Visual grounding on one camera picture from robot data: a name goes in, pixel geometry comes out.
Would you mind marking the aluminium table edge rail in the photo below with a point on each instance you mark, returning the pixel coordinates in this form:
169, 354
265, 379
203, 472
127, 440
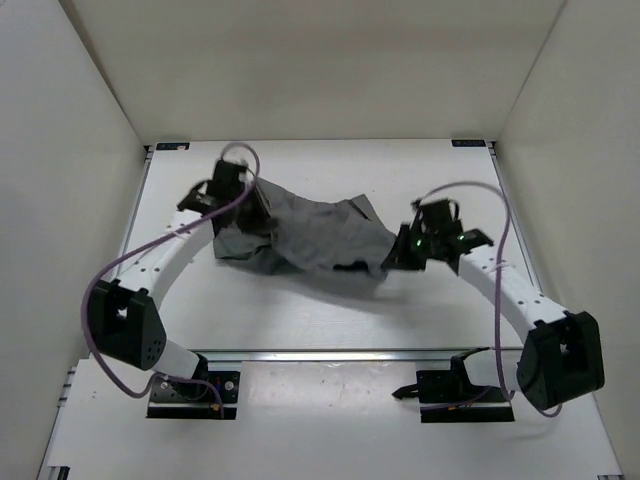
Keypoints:
332, 356

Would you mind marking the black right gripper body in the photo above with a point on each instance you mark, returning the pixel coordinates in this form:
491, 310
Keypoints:
432, 238

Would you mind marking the left blue corner label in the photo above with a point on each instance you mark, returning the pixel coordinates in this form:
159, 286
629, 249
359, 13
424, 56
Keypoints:
172, 146

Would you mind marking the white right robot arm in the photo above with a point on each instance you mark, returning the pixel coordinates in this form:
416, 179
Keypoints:
561, 358

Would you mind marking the blue corner label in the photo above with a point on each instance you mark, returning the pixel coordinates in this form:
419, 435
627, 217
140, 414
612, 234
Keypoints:
172, 146
468, 143

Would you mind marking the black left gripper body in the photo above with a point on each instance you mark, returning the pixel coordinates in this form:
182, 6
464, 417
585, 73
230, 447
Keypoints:
242, 193

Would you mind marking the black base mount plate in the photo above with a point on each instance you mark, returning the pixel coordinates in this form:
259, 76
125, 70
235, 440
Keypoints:
218, 400
449, 396

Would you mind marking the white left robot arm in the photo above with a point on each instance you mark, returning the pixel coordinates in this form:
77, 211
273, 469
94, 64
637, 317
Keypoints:
120, 309

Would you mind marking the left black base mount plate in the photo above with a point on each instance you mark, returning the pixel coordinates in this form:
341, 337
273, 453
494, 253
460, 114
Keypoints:
218, 400

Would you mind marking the grey pleated skirt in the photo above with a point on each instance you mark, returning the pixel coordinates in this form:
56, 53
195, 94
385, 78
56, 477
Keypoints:
330, 240

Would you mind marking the right blue corner label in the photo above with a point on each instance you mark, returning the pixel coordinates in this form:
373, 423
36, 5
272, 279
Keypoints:
468, 143

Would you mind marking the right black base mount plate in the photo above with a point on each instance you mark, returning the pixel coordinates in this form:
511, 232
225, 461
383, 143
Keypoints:
449, 396

